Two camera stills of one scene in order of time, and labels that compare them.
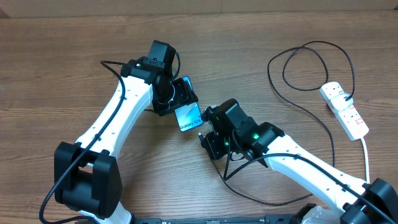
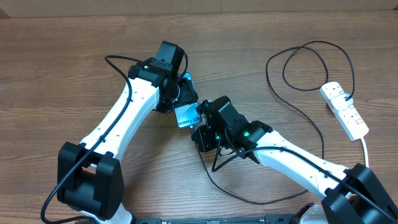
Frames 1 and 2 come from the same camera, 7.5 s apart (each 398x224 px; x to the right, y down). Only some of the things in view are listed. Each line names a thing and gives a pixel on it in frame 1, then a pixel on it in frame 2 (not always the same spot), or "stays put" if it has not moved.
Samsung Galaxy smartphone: (189, 116) stays put
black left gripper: (185, 96) stays put
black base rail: (280, 219) stays put
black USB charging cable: (243, 192) → (229, 188)
